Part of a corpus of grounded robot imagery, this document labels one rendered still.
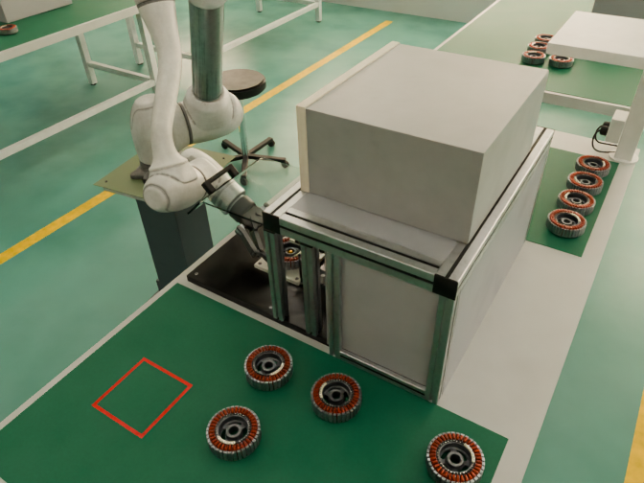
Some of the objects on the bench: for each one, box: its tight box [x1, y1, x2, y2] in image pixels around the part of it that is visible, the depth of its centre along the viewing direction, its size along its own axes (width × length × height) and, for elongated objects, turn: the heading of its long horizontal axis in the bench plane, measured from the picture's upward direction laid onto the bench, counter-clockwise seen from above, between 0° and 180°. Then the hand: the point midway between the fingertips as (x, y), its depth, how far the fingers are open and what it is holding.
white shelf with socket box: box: [546, 11, 644, 165], centre depth 187 cm, size 35×37×46 cm
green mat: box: [526, 147, 619, 257], centre depth 199 cm, size 94×61×1 cm, turn 60°
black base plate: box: [187, 225, 329, 346], centre depth 166 cm, size 47×64×2 cm
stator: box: [311, 373, 362, 423], centre depth 121 cm, size 11×11×4 cm
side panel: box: [327, 252, 460, 404], centre depth 119 cm, size 28×3×32 cm, turn 60°
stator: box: [283, 238, 302, 270], centre depth 156 cm, size 11×11×4 cm
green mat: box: [0, 283, 509, 483], centre depth 115 cm, size 94×61×1 cm, turn 60°
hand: (289, 251), depth 156 cm, fingers closed on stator, 11 cm apart
